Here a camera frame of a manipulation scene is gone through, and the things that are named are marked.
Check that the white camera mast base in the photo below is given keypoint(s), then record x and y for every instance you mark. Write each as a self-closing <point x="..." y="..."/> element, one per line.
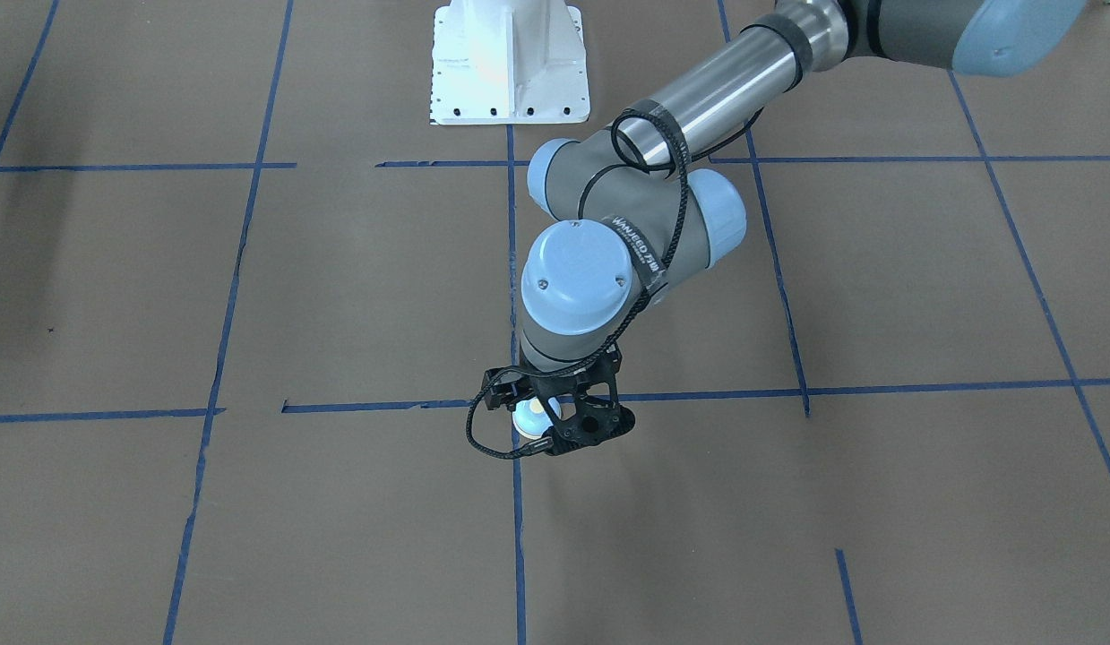
<point x="508" y="62"/>

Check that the blue and white bell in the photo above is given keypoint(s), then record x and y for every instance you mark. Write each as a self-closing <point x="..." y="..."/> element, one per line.
<point x="531" y="420"/>

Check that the brown paper table cover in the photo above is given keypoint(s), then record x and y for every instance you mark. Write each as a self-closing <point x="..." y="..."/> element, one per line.
<point x="246" y="289"/>

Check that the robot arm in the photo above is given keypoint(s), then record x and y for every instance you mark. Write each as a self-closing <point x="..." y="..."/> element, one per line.
<point x="634" y="218"/>

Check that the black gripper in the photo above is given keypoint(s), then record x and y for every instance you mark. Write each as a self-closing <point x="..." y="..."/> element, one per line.
<point x="503" y="391"/>

